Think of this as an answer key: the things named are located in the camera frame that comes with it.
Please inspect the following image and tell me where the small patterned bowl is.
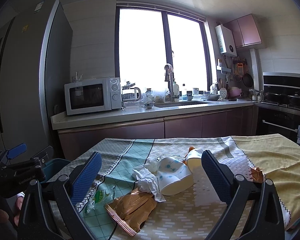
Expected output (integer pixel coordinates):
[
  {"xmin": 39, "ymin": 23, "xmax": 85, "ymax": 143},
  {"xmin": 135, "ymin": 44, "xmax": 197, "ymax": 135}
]
[{"xmin": 143, "ymin": 101, "xmax": 155, "ymax": 109}]

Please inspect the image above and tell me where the white tissue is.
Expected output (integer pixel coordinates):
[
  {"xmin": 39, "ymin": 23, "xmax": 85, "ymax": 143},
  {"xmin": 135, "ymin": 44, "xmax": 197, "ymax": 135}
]
[{"xmin": 132, "ymin": 165, "xmax": 166, "ymax": 202}]

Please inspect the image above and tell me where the blue dotted paper cup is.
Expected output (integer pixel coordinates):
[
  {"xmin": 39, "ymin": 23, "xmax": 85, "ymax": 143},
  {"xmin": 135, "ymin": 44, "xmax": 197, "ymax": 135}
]
[
  {"xmin": 157, "ymin": 157, "xmax": 193, "ymax": 196},
  {"xmin": 185, "ymin": 148, "xmax": 204, "ymax": 173}
]

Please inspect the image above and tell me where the grey refrigerator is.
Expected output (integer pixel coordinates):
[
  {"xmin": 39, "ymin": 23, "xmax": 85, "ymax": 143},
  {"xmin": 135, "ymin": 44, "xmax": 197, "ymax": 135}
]
[{"xmin": 0, "ymin": 0, "xmax": 72, "ymax": 163}]

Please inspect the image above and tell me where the green clear plastic wrapper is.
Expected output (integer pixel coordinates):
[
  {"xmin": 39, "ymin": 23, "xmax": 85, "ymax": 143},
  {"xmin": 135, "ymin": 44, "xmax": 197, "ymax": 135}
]
[{"xmin": 84, "ymin": 185, "xmax": 116, "ymax": 214}]

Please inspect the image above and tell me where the kitchen counter with cabinets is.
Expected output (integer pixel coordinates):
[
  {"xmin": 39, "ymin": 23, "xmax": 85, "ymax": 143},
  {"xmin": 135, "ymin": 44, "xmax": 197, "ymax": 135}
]
[{"xmin": 52, "ymin": 101, "xmax": 258, "ymax": 160}]

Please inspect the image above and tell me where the orange peel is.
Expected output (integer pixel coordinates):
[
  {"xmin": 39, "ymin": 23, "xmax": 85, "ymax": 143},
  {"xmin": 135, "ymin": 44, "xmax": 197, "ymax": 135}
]
[{"xmin": 184, "ymin": 146, "xmax": 195, "ymax": 160}]

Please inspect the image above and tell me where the white water heater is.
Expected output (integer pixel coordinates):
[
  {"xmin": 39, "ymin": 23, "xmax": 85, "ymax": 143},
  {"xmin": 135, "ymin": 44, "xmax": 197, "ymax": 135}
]
[{"xmin": 215, "ymin": 24, "xmax": 237, "ymax": 57}]

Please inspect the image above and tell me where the window frame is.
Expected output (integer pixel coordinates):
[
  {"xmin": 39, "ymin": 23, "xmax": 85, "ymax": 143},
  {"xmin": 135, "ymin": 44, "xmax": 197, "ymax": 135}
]
[{"xmin": 114, "ymin": 7, "xmax": 212, "ymax": 91}]

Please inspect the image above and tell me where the yellow towel cloth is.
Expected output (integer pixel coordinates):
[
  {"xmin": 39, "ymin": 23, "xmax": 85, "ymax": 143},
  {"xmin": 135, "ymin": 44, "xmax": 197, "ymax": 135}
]
[{"xmin": 232, "ymin": 134, "xmax": 300, "ymax": 230}]

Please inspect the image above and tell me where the patterned tablecloth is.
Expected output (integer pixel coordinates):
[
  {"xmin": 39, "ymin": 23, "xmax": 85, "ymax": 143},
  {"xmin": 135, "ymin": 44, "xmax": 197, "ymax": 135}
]
[{"xmin": 61, "ymin": 137, "xmax": 254, "ymax": 239}]

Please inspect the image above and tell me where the teal trash bin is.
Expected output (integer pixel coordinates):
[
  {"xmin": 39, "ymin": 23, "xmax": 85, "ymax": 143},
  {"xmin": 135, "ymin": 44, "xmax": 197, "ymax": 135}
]
[{"xmin": 43, "ymin": 158, "xmax": 70, "ymax": 183}]

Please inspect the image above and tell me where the pink wall cabinet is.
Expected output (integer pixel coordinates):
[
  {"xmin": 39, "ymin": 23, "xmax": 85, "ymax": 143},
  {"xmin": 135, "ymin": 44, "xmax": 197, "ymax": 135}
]
[{"xmin": 224, "ymin": 14, "xmax": 262, "ymax": 48}]

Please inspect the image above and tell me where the person's left hand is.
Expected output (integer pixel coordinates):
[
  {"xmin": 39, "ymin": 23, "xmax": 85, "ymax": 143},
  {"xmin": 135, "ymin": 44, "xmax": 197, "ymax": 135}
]
[{"xmin": 14, "ymin": 192, "xmax": 25, "ymax": 226}]

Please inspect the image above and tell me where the pink basin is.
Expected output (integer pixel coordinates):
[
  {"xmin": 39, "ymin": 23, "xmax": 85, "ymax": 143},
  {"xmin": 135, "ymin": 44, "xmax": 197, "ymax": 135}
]
[{"xmin": 229, "ymin": 87, "xmax": 242, "ymax": 98}]

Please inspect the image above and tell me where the black frying pan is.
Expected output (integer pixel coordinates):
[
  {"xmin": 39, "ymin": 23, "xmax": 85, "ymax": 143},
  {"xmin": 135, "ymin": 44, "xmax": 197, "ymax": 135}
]
[{"xmin": 242, "ymin": 64, "xmax": 254, "ymax": 88}]

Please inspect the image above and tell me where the white microwave oven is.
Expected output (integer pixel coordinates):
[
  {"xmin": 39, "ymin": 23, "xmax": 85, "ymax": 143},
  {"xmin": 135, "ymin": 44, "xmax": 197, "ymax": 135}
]
[{"xmin": 64, "ymin": 77, "xmax": 122, "ymax": 115}]

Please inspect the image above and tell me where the black built-in oven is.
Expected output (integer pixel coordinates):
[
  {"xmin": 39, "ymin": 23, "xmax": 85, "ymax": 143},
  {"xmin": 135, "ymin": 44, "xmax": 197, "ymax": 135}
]
[{"xmin": 255, "ymin": 72, "xmax": 300, "ymax": 145}]

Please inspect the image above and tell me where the kitchen faucet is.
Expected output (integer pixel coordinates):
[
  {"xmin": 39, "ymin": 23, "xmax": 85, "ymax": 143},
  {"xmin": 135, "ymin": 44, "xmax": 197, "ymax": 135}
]
[{"xmin": 164, "ymin": 63, "xmax": 178, "ymax": 102}]

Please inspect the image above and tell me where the glass electric kettle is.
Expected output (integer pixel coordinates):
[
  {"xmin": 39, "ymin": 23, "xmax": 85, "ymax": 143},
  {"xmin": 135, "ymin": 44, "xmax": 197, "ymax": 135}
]
[{"xmin": 121, "ymin": 81, "xmax": 142, "ymax": 102}]

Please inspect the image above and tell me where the soap dispenser bottle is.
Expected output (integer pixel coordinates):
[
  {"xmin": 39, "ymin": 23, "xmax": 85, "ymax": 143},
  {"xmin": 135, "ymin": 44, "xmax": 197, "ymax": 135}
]
[{"xmin": 173, "ymin": 79, "xmax": 179, "ymax": 98}]

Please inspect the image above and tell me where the small brown wrapper piece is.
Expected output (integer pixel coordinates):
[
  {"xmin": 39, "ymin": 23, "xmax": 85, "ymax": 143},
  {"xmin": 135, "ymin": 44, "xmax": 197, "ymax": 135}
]
[{"xmin": 250, "ymin": 167, "xmax": 264, "ymax": 183}]

